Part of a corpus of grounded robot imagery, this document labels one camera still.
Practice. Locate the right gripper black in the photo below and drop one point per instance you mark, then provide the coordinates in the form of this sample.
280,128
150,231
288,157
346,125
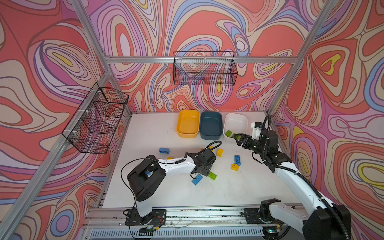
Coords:
246,137

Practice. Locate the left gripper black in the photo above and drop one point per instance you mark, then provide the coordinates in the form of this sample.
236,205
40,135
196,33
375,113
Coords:
208,168

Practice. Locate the green lego brick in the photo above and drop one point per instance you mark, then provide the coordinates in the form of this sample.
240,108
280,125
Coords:
229,134

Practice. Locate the green lego brick lowest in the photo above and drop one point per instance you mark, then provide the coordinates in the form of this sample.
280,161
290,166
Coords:
212,176

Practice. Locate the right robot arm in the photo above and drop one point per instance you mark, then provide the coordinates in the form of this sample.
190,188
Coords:
323,220

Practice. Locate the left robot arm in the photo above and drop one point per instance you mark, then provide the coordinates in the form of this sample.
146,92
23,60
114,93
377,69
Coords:
147,176

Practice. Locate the white plastic bin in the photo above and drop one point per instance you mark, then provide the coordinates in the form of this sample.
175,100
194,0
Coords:
236,124

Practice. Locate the yellow lego cube right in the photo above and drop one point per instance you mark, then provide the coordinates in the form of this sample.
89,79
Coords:
220,152

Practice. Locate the yellow lego brick right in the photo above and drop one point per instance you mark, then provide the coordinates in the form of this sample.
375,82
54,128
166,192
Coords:
234,167

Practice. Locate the dark teal plastic bin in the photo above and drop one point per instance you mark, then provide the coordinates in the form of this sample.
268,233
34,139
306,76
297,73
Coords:
211,125

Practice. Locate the yellow plastic bin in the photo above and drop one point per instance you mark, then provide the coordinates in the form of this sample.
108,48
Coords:
188,124

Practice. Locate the small blue lego brick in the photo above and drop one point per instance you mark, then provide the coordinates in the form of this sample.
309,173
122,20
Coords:
148,173

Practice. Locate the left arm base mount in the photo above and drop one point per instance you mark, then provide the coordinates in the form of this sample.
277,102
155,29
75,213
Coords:
156,218

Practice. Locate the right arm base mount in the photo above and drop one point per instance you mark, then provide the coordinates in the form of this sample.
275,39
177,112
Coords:
257,216

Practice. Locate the black wire basket back wall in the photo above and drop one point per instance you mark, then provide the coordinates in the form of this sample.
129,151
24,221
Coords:
207,68

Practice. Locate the black wire basket wall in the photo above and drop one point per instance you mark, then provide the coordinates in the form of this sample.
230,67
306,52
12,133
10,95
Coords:
99,116
207,68

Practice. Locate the black wire basket left wall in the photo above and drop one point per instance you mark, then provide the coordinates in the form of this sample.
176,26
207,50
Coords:
99,116

